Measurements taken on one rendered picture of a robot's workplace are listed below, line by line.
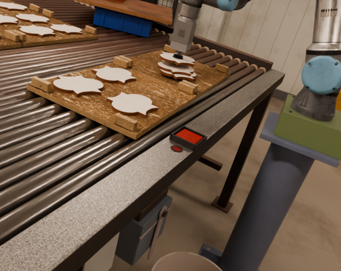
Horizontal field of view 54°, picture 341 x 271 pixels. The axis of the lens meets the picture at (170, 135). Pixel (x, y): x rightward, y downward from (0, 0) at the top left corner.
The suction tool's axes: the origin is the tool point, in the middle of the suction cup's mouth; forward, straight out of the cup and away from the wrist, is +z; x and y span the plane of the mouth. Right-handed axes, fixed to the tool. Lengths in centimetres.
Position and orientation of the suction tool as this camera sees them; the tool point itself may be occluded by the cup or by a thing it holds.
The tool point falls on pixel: (177, 60)
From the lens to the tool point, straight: 132.9
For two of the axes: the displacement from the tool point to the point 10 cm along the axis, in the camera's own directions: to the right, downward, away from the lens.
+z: -2.3, 8.6, 4.5
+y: -2.8, 3.9, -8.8
